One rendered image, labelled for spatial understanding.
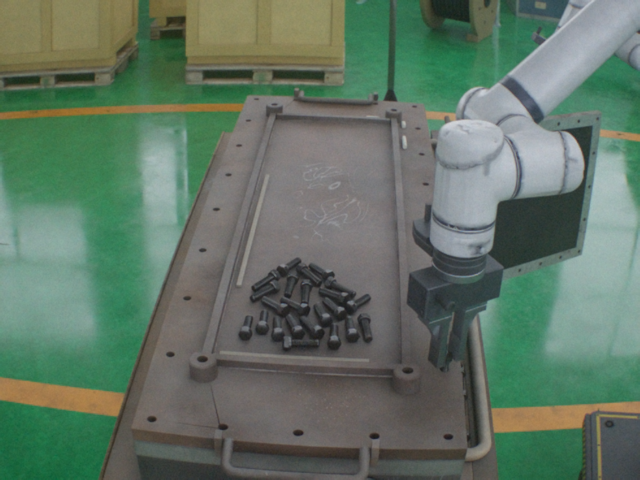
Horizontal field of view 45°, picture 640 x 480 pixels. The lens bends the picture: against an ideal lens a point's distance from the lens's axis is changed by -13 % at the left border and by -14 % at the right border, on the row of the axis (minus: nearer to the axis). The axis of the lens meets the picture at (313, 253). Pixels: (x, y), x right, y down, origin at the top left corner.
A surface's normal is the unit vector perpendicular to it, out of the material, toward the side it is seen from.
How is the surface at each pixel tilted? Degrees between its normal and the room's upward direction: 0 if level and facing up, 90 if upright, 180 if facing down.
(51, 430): 0
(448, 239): 90
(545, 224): 90
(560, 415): 0
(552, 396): 0
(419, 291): 90
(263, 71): 90
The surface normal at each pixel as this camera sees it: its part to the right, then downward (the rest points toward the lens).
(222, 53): -0.04, 0.50
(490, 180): 0.32, 0.48
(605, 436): 0.02, -0.86
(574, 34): -0.38, -0.29
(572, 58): 0.01, 0.18
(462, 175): -0.49, 0.42
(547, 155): 0.25, -0.18
